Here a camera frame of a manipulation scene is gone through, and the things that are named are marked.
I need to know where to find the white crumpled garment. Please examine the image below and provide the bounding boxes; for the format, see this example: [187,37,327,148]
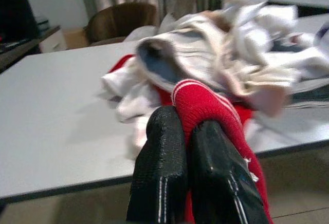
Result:
[100,62,167,159]

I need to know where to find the brown round-backed chair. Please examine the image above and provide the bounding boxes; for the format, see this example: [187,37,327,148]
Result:
[84,2,159,47]

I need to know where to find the black monitor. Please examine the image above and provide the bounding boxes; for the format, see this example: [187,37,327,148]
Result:
[0,0,40,44]

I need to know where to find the striped beige white garment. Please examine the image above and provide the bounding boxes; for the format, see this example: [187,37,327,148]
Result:
[135,20,303,103]

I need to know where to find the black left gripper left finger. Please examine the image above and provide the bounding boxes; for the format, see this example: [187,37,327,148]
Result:
[125,105,190,224]

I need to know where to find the red knit garment white stripes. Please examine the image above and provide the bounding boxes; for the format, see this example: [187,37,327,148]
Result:
[109,54,275,224]

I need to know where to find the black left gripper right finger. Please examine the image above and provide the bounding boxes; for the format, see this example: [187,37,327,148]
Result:
[188,120,270,224]

